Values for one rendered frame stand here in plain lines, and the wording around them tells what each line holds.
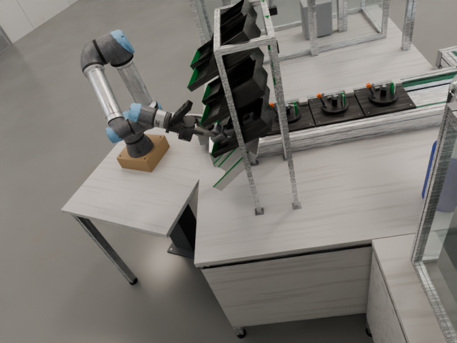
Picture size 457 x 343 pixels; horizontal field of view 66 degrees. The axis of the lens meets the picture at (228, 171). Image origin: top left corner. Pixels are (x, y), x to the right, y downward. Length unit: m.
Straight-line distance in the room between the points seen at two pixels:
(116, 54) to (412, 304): 1.54
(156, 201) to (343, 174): 0.94
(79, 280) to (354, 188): 2.12
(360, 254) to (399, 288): 0.25
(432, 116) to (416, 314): 0.98
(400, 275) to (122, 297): 1.88
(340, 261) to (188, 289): 1.22
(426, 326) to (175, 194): 1.20
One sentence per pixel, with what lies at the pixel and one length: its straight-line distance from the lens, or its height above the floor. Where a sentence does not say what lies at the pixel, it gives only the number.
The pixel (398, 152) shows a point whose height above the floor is 0.86.
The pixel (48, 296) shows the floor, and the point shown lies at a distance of 3.07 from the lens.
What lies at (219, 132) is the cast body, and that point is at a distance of 1.45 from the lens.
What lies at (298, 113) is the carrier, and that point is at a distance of 1.92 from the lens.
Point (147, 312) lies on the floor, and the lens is 2.58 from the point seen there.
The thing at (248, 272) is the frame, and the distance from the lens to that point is 1.63.
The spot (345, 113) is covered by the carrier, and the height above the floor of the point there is 0.97.
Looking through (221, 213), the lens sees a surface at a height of 0.86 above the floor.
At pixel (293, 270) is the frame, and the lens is 1.65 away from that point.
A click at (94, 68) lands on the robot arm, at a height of 1.51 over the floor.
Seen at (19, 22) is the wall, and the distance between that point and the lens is 8.99.
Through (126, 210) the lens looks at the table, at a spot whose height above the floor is 0.86.
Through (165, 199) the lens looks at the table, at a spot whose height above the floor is 0.86.
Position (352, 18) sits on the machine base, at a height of 0.86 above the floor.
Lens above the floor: 2.13
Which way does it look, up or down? 43 degrees down
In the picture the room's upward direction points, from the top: 18 degrees counter-clockwise
